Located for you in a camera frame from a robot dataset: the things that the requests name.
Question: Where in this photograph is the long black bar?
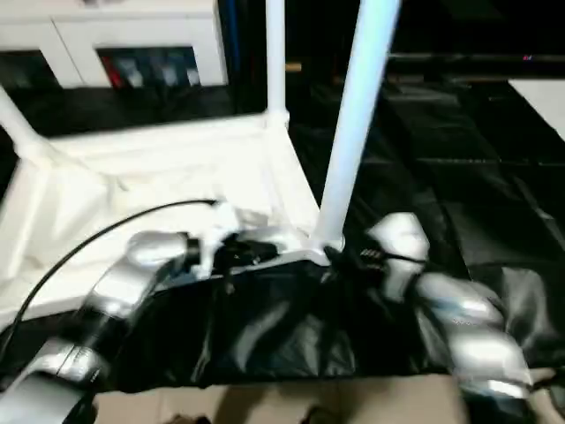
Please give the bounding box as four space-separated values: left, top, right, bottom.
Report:
387 51 565 64

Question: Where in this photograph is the white plastic table top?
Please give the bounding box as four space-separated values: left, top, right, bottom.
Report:
0 110 348 327

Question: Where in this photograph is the white flat sheet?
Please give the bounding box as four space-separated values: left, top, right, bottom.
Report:
507 78 565 139

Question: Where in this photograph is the grey robot right foot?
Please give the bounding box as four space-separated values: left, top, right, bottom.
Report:
303 404 328 424

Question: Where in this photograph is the white plastic table leg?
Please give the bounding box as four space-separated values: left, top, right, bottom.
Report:
0 83 50 165
264 0 291 128
311 0 403 249

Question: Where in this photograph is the white glass-door cabinet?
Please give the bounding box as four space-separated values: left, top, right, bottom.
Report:
0 0 230 90

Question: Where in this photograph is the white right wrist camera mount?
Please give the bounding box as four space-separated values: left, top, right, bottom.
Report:
365 211 433 302

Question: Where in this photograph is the black left wrist camera cable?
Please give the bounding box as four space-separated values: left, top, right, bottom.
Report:
0 199 221 354

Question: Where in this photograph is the black floor stand base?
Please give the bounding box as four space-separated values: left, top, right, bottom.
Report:
531 369 558 393

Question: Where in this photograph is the red bottle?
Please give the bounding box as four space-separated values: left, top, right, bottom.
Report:
108 59 124 89

